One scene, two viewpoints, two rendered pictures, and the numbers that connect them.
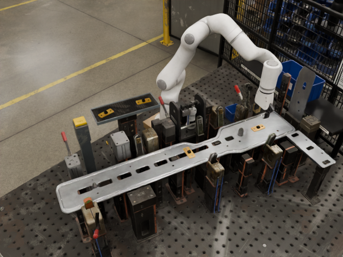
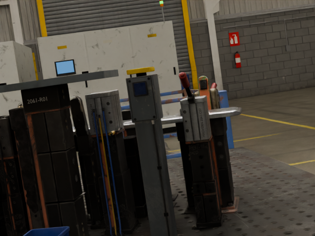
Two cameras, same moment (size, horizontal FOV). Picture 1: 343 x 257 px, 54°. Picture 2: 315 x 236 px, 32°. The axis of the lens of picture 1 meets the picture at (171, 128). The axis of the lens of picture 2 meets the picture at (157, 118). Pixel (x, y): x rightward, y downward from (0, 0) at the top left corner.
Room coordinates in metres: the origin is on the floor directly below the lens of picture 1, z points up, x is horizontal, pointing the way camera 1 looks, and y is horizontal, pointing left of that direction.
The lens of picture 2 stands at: (2.46, 1.36, 1.15)
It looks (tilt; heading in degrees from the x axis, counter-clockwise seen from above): 5 degrees down; 218
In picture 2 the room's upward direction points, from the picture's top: 8 degrees counter-clockwise
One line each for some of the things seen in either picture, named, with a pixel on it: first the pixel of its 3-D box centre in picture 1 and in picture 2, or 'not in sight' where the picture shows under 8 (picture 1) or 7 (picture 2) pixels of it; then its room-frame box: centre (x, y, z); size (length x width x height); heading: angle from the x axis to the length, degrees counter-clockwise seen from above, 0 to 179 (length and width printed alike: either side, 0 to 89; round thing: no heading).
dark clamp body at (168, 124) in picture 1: (168, 146); (13, 179); (1.46, 0.02, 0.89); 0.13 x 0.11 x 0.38; 26
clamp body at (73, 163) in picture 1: (78, 182); (202, 160); (1.18, 0.51, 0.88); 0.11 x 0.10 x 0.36; 26
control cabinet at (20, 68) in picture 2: not in sight; (15, 86); (-4.36, -7.27, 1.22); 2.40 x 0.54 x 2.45; 43
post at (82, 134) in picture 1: (87, 152); (153, 161); (1.38, 0.49, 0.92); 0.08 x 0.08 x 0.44; 26
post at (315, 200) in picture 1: (317, 180); not in sight; (1.23, -0.82, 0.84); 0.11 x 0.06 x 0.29; 26
